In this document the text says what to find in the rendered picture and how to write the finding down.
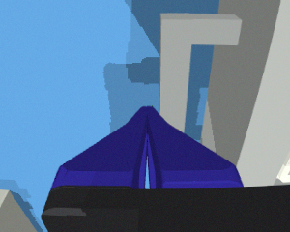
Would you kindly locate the blue flat mat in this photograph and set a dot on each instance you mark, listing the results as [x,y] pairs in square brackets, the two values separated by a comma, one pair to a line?
[74,71]

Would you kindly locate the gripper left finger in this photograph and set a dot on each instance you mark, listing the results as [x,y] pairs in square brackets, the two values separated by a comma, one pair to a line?
[113,161]

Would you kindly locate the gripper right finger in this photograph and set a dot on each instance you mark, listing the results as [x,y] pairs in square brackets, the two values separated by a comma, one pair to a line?
[176,161]

